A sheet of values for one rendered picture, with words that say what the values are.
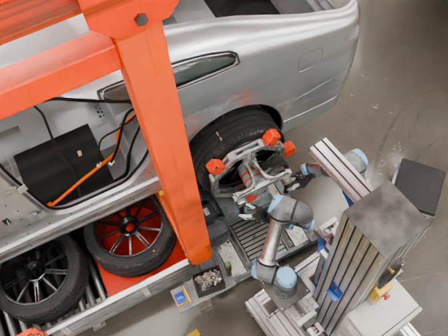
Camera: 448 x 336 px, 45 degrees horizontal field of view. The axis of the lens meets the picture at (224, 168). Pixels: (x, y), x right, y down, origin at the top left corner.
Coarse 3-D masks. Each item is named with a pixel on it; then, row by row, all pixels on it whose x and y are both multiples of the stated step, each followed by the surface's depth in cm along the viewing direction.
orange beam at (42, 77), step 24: (72, 48) 173; (96, 48) 172; (0, 72) 170; (24, 72) 169; (48, 72) 169; (72, 72) 173; (96, 72) 178; (0, 96) 167; (24, 96) 172; (48, 96) 177
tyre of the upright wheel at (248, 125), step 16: (240, 112) 346; (256, 112) 351; (208, 128) 345; (224, 128) 341; (240, 128) 339; (256, 128) 341; (272, 128) 349; (192, 144) 353; (208, 144) 343; (224, 144) 337; (240, 144) 341; (192, 160) 358; (208, 160) 342; (208, 176) 356
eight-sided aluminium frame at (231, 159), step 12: (252, 144) 340; (264, 144) 340; (276, 144) 356; (228, 156) 338; (240, 156) 336; (228, 168) 341; (276, 168) 376; (216, 180) 346; (216, 192) 361; (228, 192) 373
